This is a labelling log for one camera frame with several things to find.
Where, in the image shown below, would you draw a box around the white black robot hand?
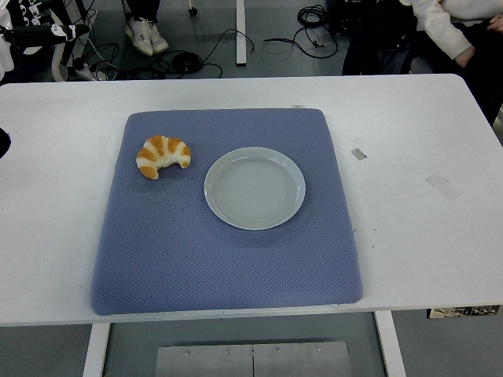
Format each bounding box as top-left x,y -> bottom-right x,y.
0,0 -> 90,74

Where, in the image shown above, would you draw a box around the golden croissant bread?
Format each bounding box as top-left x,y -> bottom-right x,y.
136,134 -> 193,181

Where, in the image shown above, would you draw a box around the pale grey round plate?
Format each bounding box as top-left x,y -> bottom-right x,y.
204,146 -> 307,231

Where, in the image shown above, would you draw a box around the grey metal plate with screws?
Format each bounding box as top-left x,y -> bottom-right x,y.
154,341 -> 351,377

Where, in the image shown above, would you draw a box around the white office chair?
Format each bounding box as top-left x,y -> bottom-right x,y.
21,38 -> 100,82

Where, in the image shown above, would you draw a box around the person's foot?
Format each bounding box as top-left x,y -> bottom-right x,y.
146,21 -> 171,55
123,17 -> 155,57

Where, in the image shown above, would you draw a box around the person's legs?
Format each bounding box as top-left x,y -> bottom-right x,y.
124,0 -> 163,24

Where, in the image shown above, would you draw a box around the blue textured mat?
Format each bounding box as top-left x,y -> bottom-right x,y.
89,108 -> 364,317

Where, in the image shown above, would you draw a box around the black equipment box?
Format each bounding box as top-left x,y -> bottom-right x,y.
329,0 -> 394,37

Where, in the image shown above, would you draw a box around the white table leg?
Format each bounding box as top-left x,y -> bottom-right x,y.
374,311 -> 406,377
81,323 -> 112,377

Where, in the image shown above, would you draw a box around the black bag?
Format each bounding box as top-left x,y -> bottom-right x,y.
341,19 -> 434,76

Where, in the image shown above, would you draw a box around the long clear tape strip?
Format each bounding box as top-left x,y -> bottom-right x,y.
425,174 -> 461,201

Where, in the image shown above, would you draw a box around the seated person's body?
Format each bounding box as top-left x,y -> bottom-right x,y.
424,0 -> 503,127

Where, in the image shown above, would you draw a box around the black white printed label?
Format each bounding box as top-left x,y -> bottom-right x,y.
427,305 -> 501,320

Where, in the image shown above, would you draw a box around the tangled black floor cables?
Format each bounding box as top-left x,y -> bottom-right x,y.
89,41 -> 223,81

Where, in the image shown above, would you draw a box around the black round cable reel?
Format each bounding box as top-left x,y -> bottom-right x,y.
171,50 -> 204,74

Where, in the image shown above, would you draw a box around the long thin black cable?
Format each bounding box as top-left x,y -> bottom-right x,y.
199,28 -> 256,68

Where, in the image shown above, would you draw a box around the white desk leg post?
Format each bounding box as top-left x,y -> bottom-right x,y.
234,0 -> 249,67

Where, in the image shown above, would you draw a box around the coiled black cable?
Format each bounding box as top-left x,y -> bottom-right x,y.
263,4 -> 340,60

